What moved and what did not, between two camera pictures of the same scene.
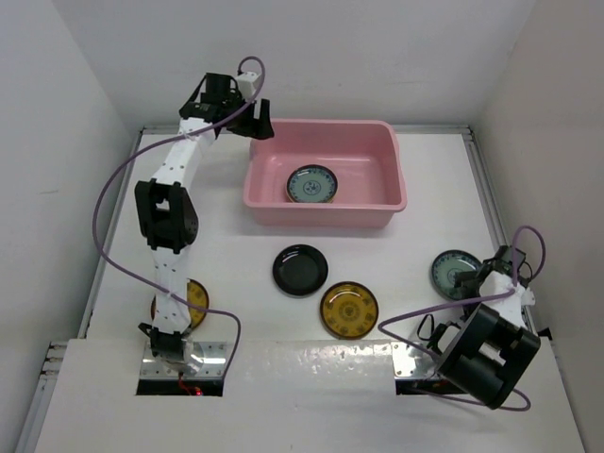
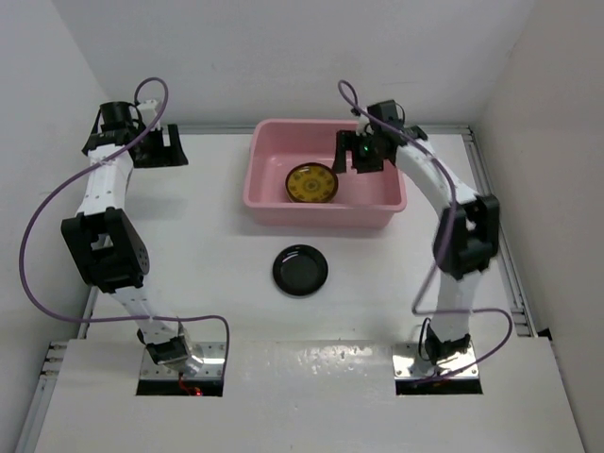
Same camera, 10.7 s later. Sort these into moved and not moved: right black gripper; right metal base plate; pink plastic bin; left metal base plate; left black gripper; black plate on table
Moved: right black gripper; left black gripper
Not moved: black plate on table; left metal base plate; right metal base plate; pink plastic bin
